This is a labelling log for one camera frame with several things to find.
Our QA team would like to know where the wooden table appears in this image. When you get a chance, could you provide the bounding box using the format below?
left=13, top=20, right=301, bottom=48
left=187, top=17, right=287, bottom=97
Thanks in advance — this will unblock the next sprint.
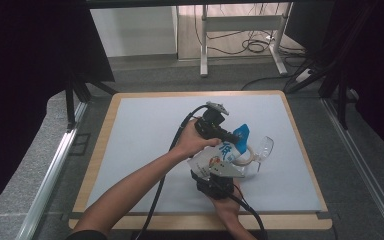
left=68, top=89, right=334, bottom=232

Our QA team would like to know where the clear glass measuring cup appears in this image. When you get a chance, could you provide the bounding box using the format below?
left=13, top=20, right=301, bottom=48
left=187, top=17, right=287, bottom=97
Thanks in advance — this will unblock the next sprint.
left=231, top=135, right=275, bottom=179

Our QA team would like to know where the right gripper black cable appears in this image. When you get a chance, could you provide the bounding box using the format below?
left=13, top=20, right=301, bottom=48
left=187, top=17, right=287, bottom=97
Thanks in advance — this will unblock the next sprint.
left=228, top=193, right=268, bottom=240

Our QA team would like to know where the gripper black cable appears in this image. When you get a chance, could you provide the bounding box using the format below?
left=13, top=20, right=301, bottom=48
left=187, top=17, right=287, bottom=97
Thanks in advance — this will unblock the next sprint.
left=133, top=104, right=211, bottom=240
left=228, top=193, right=268, bottom=240

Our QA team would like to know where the dark curtain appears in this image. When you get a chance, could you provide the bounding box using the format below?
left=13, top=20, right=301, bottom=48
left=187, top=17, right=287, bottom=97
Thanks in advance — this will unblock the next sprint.
left=284, top=0, right=384, bottom=163
left=0, top=0, right=116, bottom=221

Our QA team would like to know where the black tripod stand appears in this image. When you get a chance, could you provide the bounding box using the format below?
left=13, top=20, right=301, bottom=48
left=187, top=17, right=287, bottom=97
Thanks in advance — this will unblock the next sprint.
left=64, top=66, right=118, bottom=132
left=284, top=49, right=352, bottom=131

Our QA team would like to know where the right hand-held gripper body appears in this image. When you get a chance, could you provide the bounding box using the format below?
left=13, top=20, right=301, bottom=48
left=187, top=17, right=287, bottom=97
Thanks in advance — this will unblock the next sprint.
left=190, top=163, right=244, bottom=201

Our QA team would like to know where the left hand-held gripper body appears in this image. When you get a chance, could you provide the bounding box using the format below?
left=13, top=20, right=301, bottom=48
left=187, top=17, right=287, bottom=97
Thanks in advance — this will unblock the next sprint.
left=194, top=101, right=230, bottom=139

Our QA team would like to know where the white board panel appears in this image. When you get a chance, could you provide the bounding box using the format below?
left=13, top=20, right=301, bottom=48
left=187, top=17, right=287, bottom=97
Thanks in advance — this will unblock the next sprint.
left=89, top=5, right=178, bottom=58

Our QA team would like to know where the white table mat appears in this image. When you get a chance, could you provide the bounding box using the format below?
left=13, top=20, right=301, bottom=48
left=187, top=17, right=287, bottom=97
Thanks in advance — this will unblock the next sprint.
left=84, top=94, right=324, bottom=214

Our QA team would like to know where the dark floor hatch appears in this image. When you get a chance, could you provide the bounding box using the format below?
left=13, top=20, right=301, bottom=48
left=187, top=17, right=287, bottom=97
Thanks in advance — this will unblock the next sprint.
left=68, top=133, right=92, bottom=156

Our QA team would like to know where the blue and white milk carton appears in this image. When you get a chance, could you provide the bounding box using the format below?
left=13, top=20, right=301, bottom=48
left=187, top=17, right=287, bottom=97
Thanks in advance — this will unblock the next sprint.
left=187, top=123, right=251, bottom=179

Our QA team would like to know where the aluminium floor rail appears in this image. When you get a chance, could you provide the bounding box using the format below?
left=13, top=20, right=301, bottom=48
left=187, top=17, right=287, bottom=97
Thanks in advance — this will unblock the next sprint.
left=15, top=101, right=88, bottom=240
left=321, top=98, right=384, bottom=239

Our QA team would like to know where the bundle of black floor cables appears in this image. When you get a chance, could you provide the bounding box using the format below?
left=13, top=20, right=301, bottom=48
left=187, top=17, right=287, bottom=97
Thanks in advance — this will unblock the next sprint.
left=193, top=3, right=309, bottom=92

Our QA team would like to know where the person's right hand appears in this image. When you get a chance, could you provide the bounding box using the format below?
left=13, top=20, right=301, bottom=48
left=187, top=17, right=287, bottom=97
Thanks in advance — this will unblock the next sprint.
left=208, top=179, right=244, bottom=216

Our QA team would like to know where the person's black sleeve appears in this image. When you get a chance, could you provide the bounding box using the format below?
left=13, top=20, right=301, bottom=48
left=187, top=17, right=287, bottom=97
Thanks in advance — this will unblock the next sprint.
left=64, top=229, right=108, bottom=240

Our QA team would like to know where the white power strip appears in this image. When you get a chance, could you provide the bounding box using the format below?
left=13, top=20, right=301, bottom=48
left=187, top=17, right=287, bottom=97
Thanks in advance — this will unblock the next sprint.
left=294, top=68, right=313, bottom=84

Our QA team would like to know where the person's left hand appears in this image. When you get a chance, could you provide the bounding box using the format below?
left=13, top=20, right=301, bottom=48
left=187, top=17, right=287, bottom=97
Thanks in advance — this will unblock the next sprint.
left=173, top=118, right=222, bottom=160

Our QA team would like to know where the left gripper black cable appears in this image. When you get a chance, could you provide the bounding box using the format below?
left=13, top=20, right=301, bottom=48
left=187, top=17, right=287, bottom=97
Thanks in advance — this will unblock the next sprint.
left=133, top=104, right=211, bottom=240

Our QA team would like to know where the white metal desk frame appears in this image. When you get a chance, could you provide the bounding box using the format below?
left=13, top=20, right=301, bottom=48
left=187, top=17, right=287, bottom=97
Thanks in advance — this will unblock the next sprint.
left=199, top=3, right=289, bottom=78

